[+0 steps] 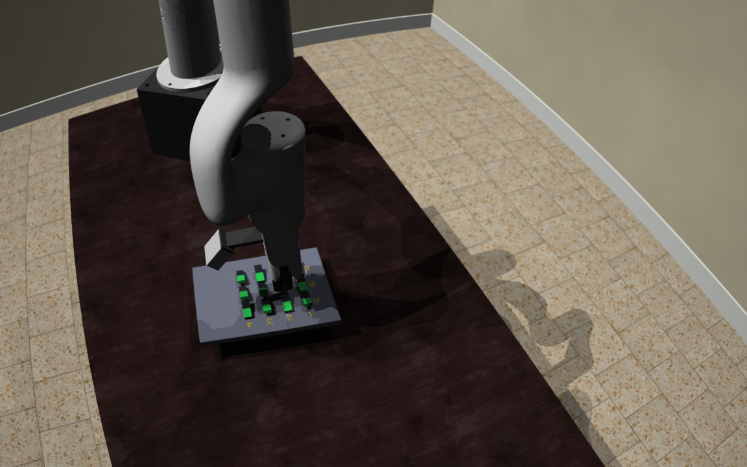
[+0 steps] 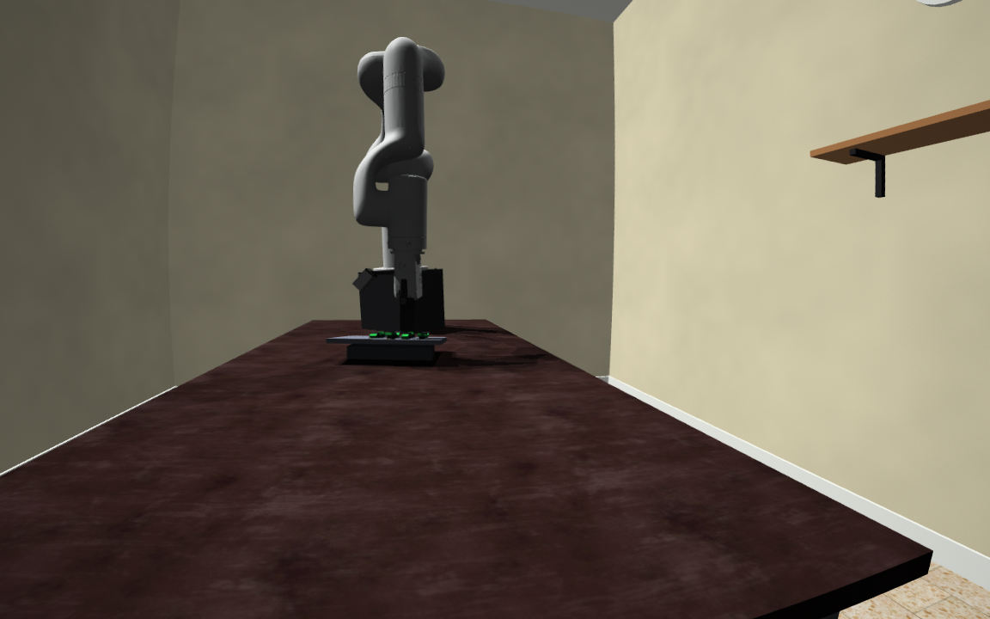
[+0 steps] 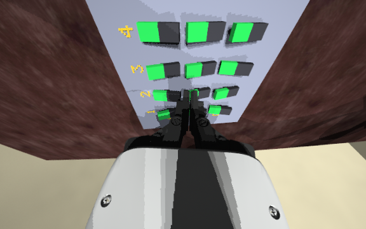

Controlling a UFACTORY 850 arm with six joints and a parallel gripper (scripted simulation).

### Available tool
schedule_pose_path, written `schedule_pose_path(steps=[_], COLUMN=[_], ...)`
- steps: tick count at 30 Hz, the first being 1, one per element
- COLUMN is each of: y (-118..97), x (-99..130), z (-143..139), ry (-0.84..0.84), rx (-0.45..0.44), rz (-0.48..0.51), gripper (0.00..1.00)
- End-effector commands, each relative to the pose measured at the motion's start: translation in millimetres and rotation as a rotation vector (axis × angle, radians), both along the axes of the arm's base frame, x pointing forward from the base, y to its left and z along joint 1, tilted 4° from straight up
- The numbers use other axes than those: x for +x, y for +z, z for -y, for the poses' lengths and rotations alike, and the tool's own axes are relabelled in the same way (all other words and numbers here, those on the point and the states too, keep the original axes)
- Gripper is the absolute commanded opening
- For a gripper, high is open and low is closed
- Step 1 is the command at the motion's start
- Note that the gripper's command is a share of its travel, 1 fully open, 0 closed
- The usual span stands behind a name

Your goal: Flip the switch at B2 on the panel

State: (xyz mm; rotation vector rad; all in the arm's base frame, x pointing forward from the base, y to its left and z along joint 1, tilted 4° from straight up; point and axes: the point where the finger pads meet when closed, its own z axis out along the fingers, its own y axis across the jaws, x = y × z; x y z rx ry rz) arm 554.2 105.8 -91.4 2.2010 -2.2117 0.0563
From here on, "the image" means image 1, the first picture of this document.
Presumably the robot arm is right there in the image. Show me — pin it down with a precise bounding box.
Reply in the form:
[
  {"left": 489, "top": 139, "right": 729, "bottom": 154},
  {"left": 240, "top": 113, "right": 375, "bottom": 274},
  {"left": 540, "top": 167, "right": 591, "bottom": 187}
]
[{"left": 156, "top": 0, "right": 306, "bottom": 270}]

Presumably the grey switch panel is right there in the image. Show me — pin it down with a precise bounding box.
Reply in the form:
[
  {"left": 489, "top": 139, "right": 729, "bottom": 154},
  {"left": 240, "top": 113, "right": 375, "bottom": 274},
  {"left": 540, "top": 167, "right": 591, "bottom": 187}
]
[{"left": 193, "top": 247, "right": 341, "bottom": 346}]

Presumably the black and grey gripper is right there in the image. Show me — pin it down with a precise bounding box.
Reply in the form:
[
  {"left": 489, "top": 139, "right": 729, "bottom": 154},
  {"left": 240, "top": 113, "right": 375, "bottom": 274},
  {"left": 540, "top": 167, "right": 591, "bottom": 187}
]
[{"left": 255, "top": 223, "right": 303, "bottom": 292}]

